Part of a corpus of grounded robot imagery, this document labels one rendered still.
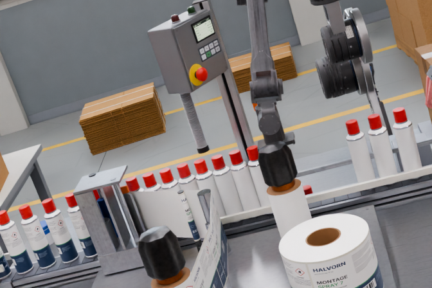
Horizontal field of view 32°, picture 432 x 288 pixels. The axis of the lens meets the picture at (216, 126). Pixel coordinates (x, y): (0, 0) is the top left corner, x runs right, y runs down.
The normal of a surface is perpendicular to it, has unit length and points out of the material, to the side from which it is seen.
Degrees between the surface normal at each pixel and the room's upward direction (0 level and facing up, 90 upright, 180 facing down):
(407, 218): 0
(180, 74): 90
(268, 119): 90
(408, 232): 0
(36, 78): 90
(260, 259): 0
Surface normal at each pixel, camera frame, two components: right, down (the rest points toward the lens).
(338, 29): 0.00, 0.32
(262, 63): -0.06, -0.18
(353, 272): 0.41, 0.17
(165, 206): -0.52, 0.42
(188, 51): 0.74, -0.01
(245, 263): -0.29, -0.91
